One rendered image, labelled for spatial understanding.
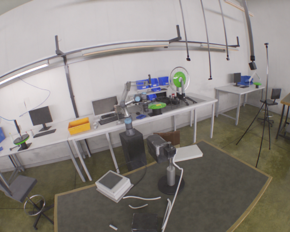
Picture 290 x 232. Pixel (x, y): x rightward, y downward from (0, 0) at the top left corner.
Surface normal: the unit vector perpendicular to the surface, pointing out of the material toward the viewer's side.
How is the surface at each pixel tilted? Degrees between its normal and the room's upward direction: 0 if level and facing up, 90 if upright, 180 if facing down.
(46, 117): 90
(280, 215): 0
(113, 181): 0
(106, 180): 0
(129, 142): 90
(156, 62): 90
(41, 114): 90
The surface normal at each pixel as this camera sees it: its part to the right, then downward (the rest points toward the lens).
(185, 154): -0.12, -0.93
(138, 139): 0.51, 0.25
